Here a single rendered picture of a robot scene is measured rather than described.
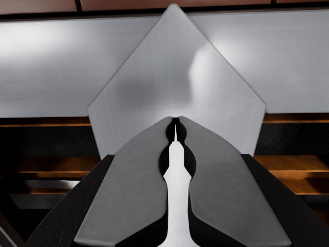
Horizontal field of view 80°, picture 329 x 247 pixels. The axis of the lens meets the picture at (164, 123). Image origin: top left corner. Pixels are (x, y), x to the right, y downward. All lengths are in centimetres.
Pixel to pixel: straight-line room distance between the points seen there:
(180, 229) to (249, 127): 21
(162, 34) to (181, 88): 5
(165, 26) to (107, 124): 11
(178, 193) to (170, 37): 20
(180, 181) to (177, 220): 9
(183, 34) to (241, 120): 10
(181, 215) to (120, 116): 18
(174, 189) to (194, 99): 13
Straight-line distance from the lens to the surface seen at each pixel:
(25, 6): 25
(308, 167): 54
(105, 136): 23
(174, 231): 36
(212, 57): 18
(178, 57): 18
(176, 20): 18
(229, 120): 21
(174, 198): 29
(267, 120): 41
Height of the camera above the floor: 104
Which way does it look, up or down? 58 degrees down
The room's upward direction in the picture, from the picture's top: 177 degrees counter-clockwise
